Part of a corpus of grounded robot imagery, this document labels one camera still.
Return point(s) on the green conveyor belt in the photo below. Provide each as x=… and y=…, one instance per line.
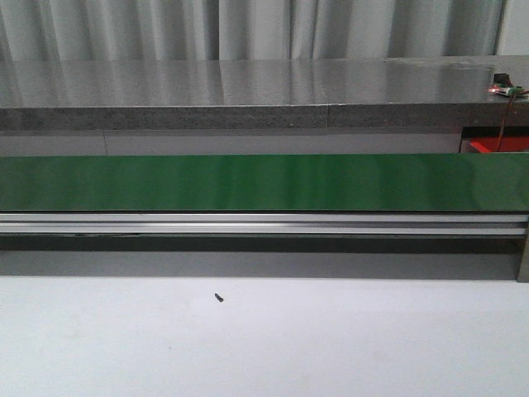
x=352, y=183

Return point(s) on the grey stone counter shelf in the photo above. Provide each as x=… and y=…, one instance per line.
x=259, y=94

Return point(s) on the red plastic tray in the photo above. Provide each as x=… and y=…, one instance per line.
x=490, y=145

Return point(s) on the small green circuit board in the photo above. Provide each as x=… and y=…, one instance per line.
x=508, y=91

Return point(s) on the black sensor module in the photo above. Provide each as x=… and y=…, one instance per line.
x=502, y=79

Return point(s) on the grey pleated curtain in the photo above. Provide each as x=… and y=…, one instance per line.
x=246, y=30

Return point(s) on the aluminium conveyor frame rail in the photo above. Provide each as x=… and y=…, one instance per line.
x=405, y=246

